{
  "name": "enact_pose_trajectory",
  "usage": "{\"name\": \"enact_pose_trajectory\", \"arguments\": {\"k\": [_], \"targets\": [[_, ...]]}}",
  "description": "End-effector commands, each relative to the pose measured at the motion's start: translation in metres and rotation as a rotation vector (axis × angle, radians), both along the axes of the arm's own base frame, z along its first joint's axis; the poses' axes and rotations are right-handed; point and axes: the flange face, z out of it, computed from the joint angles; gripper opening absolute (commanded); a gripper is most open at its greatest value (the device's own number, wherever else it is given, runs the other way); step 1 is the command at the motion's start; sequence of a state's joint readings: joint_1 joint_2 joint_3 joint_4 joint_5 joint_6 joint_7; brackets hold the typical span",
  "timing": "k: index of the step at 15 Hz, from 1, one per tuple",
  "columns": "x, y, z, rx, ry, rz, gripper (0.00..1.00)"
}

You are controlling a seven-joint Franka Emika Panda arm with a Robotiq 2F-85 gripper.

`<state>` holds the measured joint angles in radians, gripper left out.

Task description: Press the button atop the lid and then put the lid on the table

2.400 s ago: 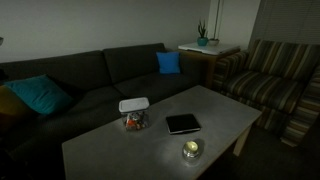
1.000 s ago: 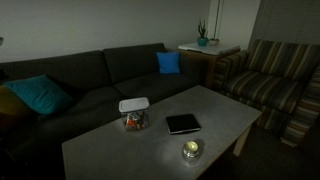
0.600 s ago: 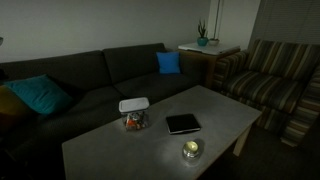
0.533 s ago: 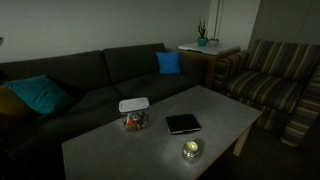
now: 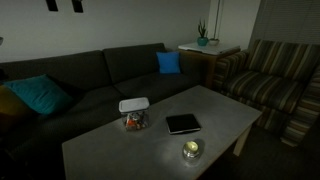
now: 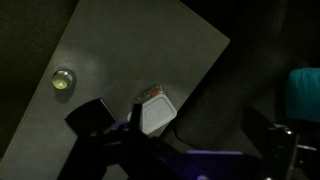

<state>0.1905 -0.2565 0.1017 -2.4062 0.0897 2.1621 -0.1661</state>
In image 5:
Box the white square container lid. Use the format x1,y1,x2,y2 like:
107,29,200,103
118,96,151,114

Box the blue throw pillow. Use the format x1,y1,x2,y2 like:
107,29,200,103
155,50,182,75

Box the black flat notebook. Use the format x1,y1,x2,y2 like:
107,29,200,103
165,113,202,136

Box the wooden side table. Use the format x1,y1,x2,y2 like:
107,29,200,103
179,48,242,90

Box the dark patterned fabric sofa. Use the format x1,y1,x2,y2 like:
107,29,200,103
0,42,205,180

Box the teal plant pot with plant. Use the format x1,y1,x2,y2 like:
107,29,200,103
196,19,210,47

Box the white board on side table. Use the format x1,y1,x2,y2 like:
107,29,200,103
178,41,241,56

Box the silver candle tin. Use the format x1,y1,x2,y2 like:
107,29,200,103
182,140,201,161

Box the small white pot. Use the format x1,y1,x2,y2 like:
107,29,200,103
208,37,220,47

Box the thin dark plant twigs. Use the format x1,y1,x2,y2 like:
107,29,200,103
214,0,224,40

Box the striped armchair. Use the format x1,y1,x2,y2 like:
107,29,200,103
212,39,320,148

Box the teal throw pillow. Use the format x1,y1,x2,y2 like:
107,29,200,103
2,73,74,116

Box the window blinds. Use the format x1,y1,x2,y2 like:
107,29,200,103
248,0,320,46

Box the yellow throw pillow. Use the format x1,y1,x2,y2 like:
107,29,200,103
0,84,36,135

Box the dark wall hanging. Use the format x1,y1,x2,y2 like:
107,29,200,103
45,0,59,12
71,0,84,14

